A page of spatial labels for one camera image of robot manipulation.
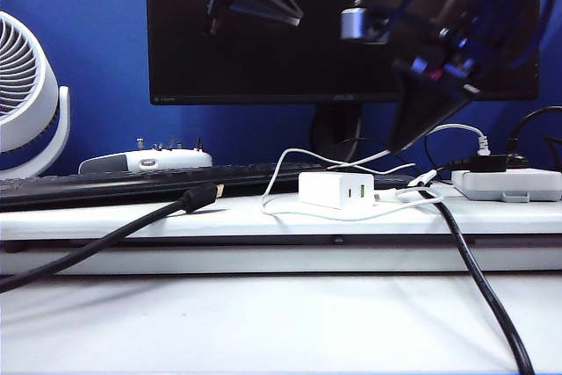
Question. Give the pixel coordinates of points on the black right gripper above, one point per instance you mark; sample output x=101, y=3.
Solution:
x=448, y=54

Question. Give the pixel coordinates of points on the white 65W charger block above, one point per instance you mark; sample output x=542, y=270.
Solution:
x=325, y=188

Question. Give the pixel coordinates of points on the black ASUS monitor screen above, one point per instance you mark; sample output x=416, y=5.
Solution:
x=307, y=63

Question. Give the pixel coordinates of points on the black plug adapter block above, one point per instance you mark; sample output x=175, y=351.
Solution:
x=487, y=164

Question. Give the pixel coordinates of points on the black monitor stand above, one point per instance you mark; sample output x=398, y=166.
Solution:
x=336, y=133

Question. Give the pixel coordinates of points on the white power strip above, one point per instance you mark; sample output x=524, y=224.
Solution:
x=492, y=184

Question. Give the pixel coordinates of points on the white grey remote controller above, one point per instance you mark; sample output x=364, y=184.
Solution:
x=175, y=157

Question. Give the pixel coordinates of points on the blue cubicle partition panel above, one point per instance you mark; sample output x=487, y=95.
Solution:
x=88, y=63

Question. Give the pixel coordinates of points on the white raised desk shelf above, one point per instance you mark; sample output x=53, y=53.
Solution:
x=263, y=230

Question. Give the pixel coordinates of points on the white desk fan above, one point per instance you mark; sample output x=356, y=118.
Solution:
x=48, y=98

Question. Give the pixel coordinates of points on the black computer keyboard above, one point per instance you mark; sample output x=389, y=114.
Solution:
x=88, y=190

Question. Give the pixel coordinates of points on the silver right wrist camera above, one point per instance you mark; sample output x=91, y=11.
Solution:
x=360, y=23

